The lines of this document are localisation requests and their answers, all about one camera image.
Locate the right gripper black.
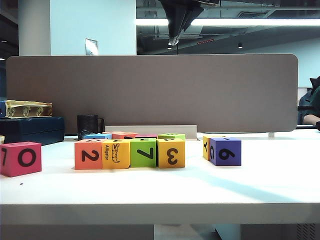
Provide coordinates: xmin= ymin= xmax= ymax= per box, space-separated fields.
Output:
xmin=159 ymin=0 xmax=221 ymax=46

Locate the yellow P letter block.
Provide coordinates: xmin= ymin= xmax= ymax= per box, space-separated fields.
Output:
xmin=156 ymin=138 xmax=186 ymax=169

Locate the green E letter block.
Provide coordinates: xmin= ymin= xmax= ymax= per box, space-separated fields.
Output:
xmin=129 ymin=138 xmax=158 ymax=168

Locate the crimson rabbit letter block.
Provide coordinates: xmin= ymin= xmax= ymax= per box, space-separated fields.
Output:
xmin=0 ymin=141 xmax=42 ymax=178

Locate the green N letter block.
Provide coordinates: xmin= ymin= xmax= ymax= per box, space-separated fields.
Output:
xmin=157 ymin=133 xmax=186 ymax=141

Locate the orange ice cream letter block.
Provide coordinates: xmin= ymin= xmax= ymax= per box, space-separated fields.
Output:
xmin=111 ymin=132 xmax=139 ymax=140

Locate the yellow T Y letter block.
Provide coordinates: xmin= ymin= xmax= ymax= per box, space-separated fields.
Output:
xmin=202 ymin=135 xmax=227 ymax=161

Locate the purple G letter block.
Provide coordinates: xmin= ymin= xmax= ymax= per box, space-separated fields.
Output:
xmin=209 ymin=136 xmax=242 ymax=167

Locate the blue fish letter block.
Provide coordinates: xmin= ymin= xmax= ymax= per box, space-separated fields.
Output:
xmin=83 ymin=133 xmax=113 ymax=140

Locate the yellow alligator letter block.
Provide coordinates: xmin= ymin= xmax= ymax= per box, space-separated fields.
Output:
xmin=101 ymin=139 xmax=131 ymax=170

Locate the orange D letter block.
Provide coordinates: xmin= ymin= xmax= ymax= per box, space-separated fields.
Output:
xmin=74 ymin=139 xmax=104 ymax=170

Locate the ceiling light strip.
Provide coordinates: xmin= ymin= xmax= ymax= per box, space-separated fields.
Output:
xmin=136 ymin=18 xmax=320 ymax=27

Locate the brown desk divider screen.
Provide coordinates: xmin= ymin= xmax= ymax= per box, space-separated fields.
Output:
xmin=5 ymin=53 xmax=300 ymax=134

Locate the black mug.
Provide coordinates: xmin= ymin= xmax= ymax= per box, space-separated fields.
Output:
xmin=76 ymin=114 xmax=105 ymax=141

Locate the person in background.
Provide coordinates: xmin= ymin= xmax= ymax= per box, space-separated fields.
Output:
xmin=297 ymin=75 xmax=320 ymax=125

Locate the black bar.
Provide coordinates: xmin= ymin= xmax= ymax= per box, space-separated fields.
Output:
xmin=296 ymin=121 xmax=320 ymax=132

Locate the navy blue case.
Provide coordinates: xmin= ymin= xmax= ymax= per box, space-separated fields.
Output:
xmin=0 ymin=116 xmax=66 ymax=147

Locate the vented grey panel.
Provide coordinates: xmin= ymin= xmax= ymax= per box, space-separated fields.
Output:
xmin=296 ymin=223 xmax=316 ymax=240

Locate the white wall sign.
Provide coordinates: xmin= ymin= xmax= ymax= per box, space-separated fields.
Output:
xmin=84 ymin=38 xmax=99 ymax=56

